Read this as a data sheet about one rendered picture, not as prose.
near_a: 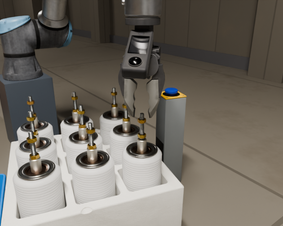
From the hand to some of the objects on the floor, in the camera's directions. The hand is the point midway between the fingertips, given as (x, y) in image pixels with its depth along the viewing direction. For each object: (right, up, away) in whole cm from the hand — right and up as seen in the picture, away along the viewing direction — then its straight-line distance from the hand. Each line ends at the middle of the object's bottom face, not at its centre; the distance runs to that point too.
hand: (141, 112), depth 61 cm
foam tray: (-15, -30, +20) cm, 39 cm away
